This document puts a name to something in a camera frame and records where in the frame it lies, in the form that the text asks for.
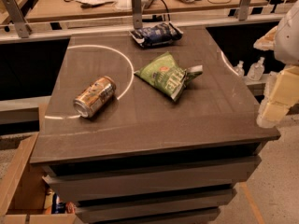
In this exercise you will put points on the wooden desk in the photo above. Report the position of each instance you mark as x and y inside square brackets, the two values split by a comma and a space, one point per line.
[68, 10]

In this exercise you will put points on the clear sanitizer bottle right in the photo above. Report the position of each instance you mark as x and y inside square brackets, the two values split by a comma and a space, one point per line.
[256, 70]

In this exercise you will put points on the items in cardboard box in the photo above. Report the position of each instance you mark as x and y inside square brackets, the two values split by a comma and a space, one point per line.
[55, 205]

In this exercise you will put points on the grey metal bracket right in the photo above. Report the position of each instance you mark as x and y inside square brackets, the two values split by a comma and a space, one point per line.
[243, 11]

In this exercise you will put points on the grey metal bracket left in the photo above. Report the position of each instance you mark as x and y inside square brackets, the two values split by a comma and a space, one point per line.
[21, 26]

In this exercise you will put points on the grey metal bracket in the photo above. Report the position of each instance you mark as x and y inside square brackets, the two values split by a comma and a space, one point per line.
[21, 26]
[243, 11]
[137, 13]

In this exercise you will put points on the clear sanitizer bottle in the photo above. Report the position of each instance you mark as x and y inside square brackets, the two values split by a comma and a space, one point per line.
[256, 70]
[239, 69]

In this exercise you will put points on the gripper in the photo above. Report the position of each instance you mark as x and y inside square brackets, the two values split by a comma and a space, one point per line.
[290, 36]

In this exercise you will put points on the green jalapeno chip bag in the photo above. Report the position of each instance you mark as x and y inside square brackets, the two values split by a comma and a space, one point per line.
[164, 74]

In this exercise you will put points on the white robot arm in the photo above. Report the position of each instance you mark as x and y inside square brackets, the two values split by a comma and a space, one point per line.
[284, 38]

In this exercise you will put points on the dark blue chip bag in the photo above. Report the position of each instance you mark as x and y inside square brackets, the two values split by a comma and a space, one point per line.
[159, 35]

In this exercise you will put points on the grey metal bracket middle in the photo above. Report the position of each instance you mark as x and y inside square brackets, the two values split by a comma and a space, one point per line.
[137, 13]

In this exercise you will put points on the grey drawer cabinet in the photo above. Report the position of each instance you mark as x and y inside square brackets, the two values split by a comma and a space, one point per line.
[143, 158]

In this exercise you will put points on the orange soda can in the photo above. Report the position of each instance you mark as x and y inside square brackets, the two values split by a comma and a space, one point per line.
[94, 97]

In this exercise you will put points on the cardboard box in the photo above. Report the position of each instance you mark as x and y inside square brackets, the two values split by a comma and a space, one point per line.
[22, 191]

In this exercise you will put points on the clear sanitizer bottle left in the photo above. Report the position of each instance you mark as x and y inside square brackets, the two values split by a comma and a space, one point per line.
[239, 69]

